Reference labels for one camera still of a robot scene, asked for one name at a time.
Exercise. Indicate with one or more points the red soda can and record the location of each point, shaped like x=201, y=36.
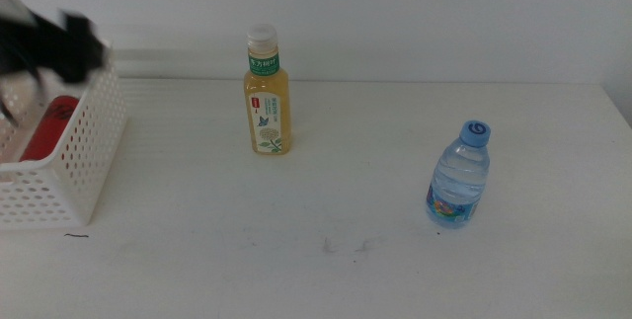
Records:
x=49, y=129

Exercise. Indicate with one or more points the white perforated plastic basket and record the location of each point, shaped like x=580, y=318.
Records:
x=74, y=171

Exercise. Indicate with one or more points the small water bottle blue cap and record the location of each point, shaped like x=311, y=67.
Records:
x=459, y=181

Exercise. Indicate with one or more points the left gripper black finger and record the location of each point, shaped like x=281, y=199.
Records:
x=81, y=59
x=76, y=23

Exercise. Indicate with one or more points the yellow tea bottle green label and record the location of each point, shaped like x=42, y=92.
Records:
x=267, y=111

